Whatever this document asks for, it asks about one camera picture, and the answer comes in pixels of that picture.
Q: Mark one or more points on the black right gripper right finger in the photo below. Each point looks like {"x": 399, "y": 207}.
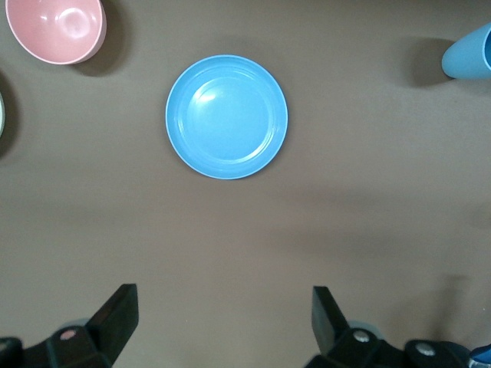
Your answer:
{"x": 326, "y": 322}

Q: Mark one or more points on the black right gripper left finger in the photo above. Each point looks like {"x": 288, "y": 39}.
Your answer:
{"x": 111, "y": 322}

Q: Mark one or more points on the pink bowl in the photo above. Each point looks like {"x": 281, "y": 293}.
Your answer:
{"x": 53, "y": 27}

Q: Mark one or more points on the blue cup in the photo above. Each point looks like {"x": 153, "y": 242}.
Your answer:
{"x": 472, "y": 57}

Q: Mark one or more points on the blue plate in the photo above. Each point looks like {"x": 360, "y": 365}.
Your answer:
{"x": 226, "y": 117}

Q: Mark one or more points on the beige plate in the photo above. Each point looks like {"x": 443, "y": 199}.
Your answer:
{"x": 1, "y": 115}

